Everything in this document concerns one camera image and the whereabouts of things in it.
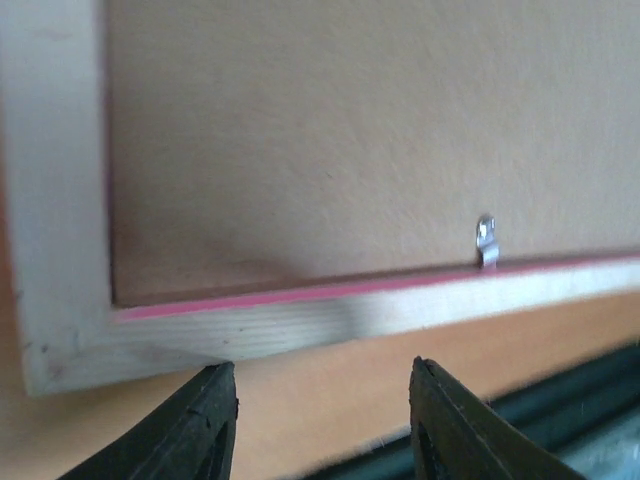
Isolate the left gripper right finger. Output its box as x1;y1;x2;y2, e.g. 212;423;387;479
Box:
409;357;582;479

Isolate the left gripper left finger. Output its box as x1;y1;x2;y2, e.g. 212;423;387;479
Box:
62;362;238;480

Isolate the pink picture frame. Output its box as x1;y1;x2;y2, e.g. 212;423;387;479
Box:
1;1;639;395

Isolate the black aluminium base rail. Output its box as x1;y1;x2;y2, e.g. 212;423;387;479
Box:
310;343;639;479

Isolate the small metal frame clip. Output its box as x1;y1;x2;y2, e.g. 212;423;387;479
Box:
476;214;500;269

